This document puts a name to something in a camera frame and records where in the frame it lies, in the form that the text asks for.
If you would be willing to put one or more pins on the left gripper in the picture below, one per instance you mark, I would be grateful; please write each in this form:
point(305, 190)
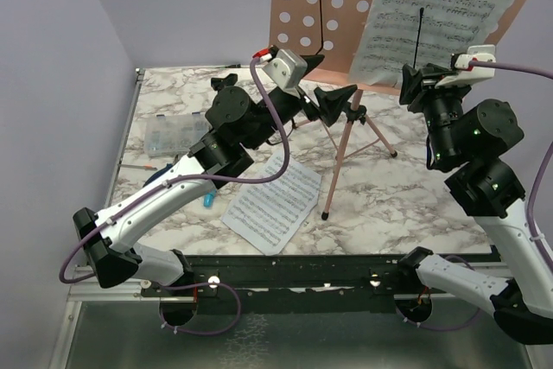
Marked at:
point(330, 103)

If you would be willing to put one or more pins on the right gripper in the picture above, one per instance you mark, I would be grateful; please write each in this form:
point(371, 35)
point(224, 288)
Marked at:
point(412, 82)

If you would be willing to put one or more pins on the pink perforated music stand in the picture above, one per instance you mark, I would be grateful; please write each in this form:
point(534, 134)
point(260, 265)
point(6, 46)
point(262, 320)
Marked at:
point(330, 27)

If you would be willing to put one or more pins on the sheet music page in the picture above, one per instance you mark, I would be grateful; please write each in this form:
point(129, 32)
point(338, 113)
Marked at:
point(268, 215)
point(416, 32)

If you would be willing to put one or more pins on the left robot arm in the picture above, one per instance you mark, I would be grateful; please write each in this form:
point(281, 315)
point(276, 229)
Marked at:
point(109, 237)

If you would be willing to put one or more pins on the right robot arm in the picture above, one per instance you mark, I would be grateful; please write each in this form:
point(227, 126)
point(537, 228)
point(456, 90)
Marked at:
point(467, 145)

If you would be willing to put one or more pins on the black microphone desk stand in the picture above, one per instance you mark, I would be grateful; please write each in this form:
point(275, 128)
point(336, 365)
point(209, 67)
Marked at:
point(220, 83)

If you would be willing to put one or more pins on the clear plastic parts box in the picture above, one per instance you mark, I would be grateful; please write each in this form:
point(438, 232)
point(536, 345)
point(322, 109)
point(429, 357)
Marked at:
point(175, 134)

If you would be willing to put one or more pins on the red tipped thin rod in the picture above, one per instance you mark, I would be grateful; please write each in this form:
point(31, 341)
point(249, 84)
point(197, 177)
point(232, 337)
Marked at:
point(142, 167)

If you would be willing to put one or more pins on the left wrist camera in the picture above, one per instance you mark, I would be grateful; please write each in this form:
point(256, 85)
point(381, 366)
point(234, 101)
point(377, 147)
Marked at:
point(284, 67)

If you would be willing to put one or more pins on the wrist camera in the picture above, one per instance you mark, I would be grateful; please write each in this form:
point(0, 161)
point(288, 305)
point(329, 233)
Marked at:
point(284, 67)
point(465, 63)

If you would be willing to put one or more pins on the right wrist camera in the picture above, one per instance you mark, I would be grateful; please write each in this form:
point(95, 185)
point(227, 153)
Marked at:
point(465, 63)

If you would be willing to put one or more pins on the blue handled pliers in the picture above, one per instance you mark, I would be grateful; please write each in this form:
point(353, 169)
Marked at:
point(162, 171)

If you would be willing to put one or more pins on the blue toy recorder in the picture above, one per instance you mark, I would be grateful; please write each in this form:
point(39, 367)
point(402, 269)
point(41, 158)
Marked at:
point(208, 199)

